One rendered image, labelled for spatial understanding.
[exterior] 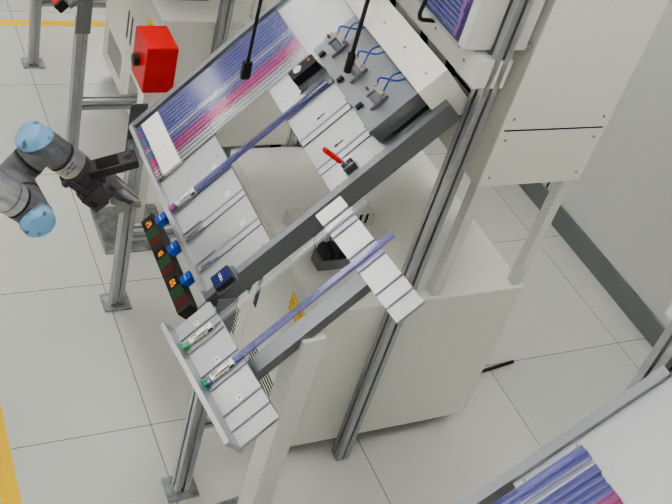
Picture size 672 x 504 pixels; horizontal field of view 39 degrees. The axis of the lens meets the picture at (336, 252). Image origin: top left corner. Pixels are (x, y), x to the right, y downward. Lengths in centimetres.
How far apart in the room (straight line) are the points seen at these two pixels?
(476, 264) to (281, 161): 66
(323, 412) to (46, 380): 83
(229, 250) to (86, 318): 99
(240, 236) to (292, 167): 65
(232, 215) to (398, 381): 79
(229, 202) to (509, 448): 133
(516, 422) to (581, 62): 141
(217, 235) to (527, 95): 79
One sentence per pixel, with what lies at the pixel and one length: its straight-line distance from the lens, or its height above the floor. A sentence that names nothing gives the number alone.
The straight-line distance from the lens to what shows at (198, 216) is 239.
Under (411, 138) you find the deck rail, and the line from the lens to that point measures 214.
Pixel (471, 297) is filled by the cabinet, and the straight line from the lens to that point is 266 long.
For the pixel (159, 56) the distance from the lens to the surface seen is 301.
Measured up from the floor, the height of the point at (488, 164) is 107.
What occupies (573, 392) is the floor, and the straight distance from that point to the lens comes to 348.
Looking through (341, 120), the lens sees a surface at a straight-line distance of 228.
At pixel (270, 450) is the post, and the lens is 233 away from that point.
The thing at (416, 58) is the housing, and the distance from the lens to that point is 215.
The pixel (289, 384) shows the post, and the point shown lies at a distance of 215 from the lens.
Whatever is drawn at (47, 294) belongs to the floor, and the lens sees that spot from 323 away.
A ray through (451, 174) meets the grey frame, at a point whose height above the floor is 108.
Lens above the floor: 225
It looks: 39 degrees down
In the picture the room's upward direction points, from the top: 18 degrees clockwise
